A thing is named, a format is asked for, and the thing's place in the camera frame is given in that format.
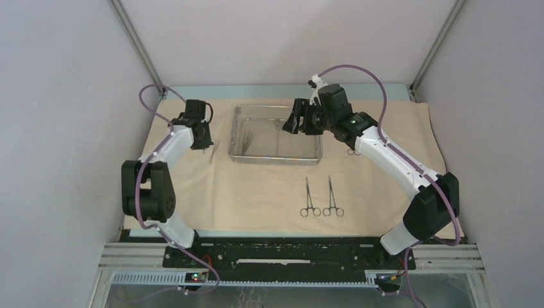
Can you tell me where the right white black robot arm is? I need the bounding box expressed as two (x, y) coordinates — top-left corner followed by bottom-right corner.
(282, 83), (461, 268)

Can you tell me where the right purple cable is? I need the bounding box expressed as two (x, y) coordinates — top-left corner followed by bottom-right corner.
(316, 64), (462, 308)

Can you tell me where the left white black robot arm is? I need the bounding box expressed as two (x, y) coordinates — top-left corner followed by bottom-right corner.
(121, 99), (214, 267)

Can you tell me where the metal mesh instrument tray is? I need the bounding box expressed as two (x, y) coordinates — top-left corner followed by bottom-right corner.
(228, 105), (323, 166)

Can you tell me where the aluminium frame rail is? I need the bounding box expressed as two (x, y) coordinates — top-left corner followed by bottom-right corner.
(99, 243), (484, 287)

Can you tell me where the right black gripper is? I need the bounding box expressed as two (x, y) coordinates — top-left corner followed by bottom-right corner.
(282, 99), (335, 136)

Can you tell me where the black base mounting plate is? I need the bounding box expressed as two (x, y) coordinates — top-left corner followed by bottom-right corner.
(162, 237), (416, 284)

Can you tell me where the beige wrapping cloth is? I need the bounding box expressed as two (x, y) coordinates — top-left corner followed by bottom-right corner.
(124, 98), (466, 240)

